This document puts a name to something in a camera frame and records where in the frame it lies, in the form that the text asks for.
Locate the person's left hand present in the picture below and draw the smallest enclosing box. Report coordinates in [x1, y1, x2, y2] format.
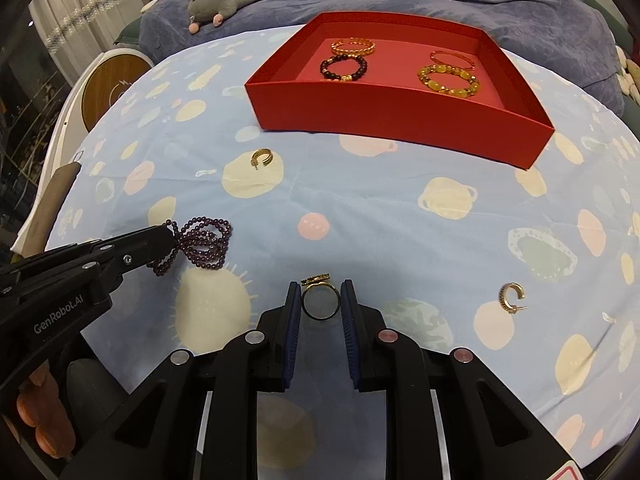
[15, 362, 78, 458]

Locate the dark bead bracelet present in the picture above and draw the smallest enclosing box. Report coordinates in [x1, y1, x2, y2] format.
[319, 55, 369, 82]

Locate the yellow-green bead bracelet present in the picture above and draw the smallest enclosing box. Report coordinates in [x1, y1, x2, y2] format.
[417, 62, 482, 98]

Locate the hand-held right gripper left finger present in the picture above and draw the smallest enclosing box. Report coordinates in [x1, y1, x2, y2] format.
[60, 280, 303, 480]

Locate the dark green bed frame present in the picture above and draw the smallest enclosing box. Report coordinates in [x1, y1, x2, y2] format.
[580, 0, 640, 56]

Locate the grey plush toy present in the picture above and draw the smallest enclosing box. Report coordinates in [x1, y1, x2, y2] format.
[187, 0, 268, 36]

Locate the red cardboard box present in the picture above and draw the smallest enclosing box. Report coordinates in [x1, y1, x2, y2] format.
[244, 11, 557, 171]

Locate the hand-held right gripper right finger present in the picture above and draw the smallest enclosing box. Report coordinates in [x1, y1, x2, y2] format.
[340, 279, 576, 480]

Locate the white sheer curtain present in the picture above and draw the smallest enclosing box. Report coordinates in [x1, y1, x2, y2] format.
[27, 0, 146, 76]

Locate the gold ring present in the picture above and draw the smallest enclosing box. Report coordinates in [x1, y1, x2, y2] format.
[301, 272, 342, 322]

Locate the purple bead strand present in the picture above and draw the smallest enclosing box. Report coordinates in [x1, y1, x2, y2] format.
[150, 217, 233, 277]

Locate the white plush toy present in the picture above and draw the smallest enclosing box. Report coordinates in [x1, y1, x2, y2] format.
[614, 45, 640, 106]

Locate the gold braided cuff bracelet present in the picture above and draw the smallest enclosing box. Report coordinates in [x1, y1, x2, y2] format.
[330, 36, 376, 57]

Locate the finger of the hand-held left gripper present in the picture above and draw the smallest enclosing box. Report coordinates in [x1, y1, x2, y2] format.
[46, 224, 180, 277]

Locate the thin gold bangle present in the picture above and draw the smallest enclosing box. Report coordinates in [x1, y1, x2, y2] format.
[430, 50, 475, 68]

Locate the light blue printed bed sheet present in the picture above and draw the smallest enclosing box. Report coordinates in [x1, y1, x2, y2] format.
[12, 25, 640, 466]

